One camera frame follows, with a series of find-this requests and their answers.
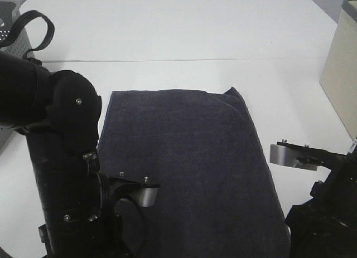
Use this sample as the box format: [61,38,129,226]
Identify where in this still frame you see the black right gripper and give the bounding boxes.
[285,143,356,257]

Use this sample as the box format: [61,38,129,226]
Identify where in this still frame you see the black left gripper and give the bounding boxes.
[95,173,161,257]

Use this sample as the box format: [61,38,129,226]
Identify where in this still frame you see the dark navy towel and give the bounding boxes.
[99,88,290,257]

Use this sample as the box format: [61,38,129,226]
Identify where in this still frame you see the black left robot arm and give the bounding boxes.
[1,52,159,257]

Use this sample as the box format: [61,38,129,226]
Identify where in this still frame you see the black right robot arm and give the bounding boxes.
[285,143,356,257]

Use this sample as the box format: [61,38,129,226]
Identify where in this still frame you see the beige fabric storage bin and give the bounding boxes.
[320,0,356,139]

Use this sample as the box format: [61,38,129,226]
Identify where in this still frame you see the grey perforated plastic basket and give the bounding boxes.
[0,0,36,153]

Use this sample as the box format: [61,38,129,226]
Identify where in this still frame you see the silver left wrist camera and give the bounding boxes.
[131,187,159,207]

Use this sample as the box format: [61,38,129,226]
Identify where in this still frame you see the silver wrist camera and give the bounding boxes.
[131,187,159,207]
[269,144,321,171]

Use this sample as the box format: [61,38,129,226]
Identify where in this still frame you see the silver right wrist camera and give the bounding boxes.
[269,144,321,171]

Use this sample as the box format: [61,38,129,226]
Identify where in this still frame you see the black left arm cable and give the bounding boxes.
[7,9,55,64]

